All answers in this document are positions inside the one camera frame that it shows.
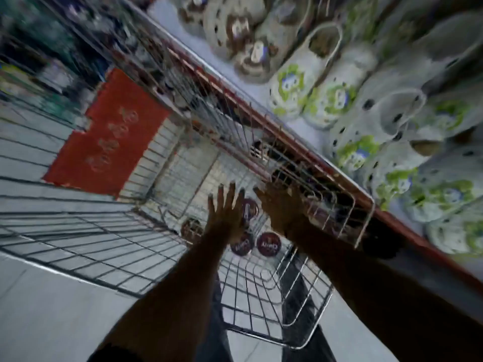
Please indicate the dark trousers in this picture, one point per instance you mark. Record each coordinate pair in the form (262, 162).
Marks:
(298, 305)

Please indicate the white shelf with red edge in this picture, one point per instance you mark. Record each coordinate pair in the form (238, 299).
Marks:
(211, 64)

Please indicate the person's left middle finger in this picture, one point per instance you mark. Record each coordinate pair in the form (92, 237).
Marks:
(231, 197)

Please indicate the maroon lid can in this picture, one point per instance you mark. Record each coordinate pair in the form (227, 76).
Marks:
(268, 244)
(250, 209)
(242, 245)
(191, 230)

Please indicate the background store shelves with goods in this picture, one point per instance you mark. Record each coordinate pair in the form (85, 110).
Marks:
(37, 41)

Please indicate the red cart panel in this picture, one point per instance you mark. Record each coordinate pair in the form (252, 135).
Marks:
(113, 139)

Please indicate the person's right forearm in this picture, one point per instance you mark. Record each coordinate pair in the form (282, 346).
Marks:
(377, 301)

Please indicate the person's left hand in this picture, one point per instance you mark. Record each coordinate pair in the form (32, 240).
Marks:
(225, 222)

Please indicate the beige brown clog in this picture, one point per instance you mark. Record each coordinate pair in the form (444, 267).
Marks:
(234, 28)
(188, 13)
(264, 52)

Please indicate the person's left little finger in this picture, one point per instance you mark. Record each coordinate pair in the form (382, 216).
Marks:
(210, 207)

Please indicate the person's left forearm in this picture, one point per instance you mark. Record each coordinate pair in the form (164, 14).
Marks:
(177, 301)

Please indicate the person's right thumb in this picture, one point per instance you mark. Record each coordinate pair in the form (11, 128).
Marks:
(259, 194)

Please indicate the person's right hand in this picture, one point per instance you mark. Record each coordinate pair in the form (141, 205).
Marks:
(281, 211)

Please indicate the row of white green clogs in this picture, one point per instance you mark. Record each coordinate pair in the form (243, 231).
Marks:
(377, 120)

